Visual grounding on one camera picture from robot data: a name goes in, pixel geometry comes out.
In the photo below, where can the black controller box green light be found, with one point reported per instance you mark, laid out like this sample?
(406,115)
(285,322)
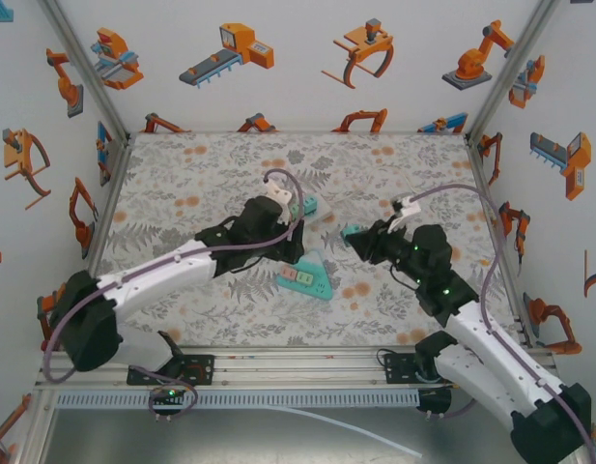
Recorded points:
(168,398)

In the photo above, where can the thin white tube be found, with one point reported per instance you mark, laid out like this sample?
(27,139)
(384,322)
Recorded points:
(355,429)

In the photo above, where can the aluminium side rail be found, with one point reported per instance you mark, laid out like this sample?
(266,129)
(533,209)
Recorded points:
(495,232)
(113,203)

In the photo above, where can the teal triangular power strip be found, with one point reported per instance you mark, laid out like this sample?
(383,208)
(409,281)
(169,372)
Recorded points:
(321,285)

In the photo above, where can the long white power strip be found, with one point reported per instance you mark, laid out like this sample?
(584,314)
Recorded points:
(324,210)

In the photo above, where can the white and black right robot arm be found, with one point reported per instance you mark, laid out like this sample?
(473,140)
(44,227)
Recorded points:
(490,357)

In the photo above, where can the grey metal lower panel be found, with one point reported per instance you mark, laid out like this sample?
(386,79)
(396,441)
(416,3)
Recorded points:
(230,437)

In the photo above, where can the aluminium frame post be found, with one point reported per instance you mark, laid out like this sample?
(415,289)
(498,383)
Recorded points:
(512,67)
(85,67)

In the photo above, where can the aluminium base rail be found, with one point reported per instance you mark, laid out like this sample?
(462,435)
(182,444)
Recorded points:
(297,369)

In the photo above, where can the floral patterned table mat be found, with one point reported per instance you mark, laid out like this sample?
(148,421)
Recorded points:
(191,183)

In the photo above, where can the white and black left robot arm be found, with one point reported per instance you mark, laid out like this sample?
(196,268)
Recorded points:
(152,275)

